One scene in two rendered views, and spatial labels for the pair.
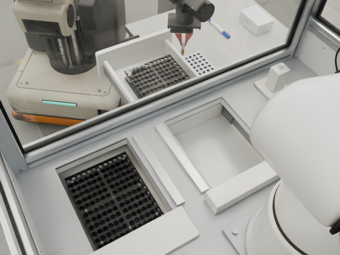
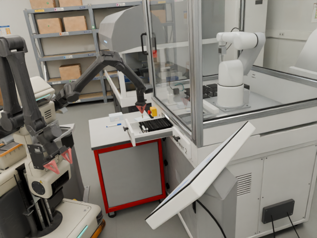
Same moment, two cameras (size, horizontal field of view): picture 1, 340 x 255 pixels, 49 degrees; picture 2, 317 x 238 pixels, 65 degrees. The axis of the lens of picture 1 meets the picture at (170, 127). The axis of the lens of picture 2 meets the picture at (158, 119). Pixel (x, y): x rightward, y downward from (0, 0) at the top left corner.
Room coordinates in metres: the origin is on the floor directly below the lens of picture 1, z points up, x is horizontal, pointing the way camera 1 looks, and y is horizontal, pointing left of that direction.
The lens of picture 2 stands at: (0.25, 1.69, 1.65)
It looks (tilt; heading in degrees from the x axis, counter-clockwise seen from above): 22 degrees down; 289
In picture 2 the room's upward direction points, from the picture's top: 5 degrees counter-clockwise
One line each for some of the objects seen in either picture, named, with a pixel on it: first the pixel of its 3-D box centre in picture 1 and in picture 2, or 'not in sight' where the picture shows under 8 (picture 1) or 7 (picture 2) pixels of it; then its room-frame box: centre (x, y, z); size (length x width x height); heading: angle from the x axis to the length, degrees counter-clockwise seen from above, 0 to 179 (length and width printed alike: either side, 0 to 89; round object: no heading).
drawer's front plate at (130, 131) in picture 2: not in sight; (129, 131); (1.01, 0.14, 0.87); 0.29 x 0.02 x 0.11; 124
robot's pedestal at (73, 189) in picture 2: not in sight; (65, 166); (1.82, -0.01, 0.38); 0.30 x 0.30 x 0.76; 27
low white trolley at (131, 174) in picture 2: not in sight; (127, 161); (1.25, -0.20, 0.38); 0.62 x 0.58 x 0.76; 124
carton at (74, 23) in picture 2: not in sight; (76, 24); (3.44, -3.01, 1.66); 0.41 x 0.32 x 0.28; 27
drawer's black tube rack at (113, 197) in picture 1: (114, 203); not in sight; (0.43, 0.13, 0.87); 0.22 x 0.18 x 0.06; 34
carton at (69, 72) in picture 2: not in sight; (70, 72); (3.71, -2.88, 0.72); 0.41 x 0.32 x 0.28; 27
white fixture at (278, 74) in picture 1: (277, 77); not in sight; (0.81, -0.31, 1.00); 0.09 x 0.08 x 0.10; 34
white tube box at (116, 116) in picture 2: not in sight; (116, 116); (1.38, -0.34, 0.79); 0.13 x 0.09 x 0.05; 33
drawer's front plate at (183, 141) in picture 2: not in sight; (181, 141); (0.60, 0.24, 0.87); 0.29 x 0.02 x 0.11; 124
